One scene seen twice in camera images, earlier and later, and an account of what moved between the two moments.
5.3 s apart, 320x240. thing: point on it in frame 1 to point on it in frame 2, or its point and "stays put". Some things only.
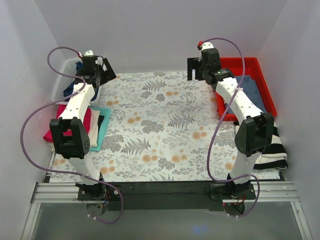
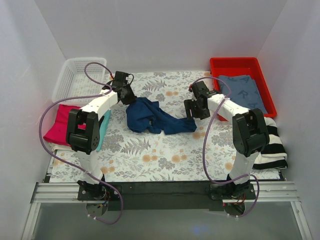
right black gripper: x=192 y=69 to x=194 y=109
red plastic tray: x=246 y=66 stays put
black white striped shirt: x=273 y=155 stays put
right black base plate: x=229 y=191 stays put
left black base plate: x=98 y=192 stays put
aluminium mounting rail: x=67 y=193 stays put
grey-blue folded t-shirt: x=249 y=87 stays put
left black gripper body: x=106 y=72 to x=129 y=99
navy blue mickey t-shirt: x=68 y=91 to x=143 y=115
